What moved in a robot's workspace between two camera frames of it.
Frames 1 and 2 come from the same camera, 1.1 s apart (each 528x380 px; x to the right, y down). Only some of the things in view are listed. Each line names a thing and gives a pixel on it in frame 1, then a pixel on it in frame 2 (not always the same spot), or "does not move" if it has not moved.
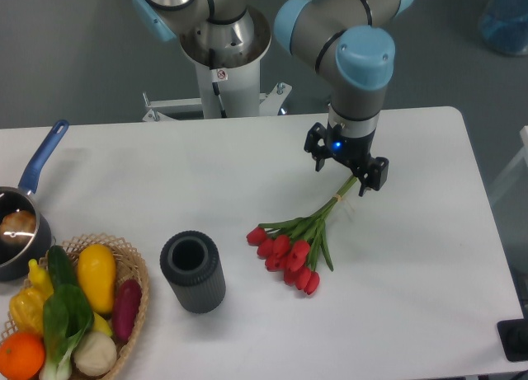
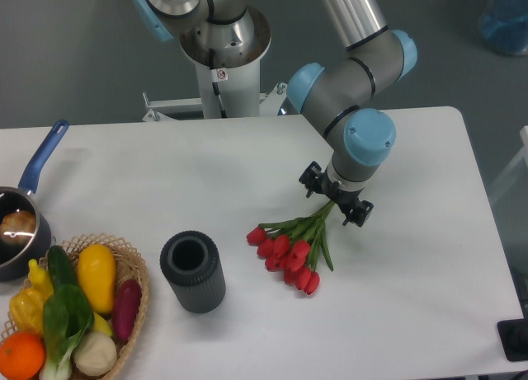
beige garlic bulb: [95, 354] does not move
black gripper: [354, 151] → [355, 209]
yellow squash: [96, 269] does not move
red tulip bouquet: [291, 245] does not move
